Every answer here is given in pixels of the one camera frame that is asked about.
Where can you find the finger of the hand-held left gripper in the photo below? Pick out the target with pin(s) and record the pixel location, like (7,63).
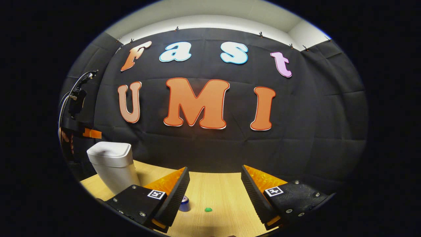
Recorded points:
(92,133)

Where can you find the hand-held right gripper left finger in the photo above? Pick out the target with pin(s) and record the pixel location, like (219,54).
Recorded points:
(176,200)

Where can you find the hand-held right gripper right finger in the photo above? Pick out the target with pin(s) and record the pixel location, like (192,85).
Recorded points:
(255,200)

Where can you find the blue pop can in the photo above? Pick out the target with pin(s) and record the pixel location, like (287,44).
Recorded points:
(185,204)

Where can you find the white desktop garbage bin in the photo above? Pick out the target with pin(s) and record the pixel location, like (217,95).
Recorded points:
(113,164)

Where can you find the wooden desktop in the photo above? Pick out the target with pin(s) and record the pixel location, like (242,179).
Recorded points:
(223,191)

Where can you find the black backdrop cloth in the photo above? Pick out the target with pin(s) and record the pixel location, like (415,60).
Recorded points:
(296,115)

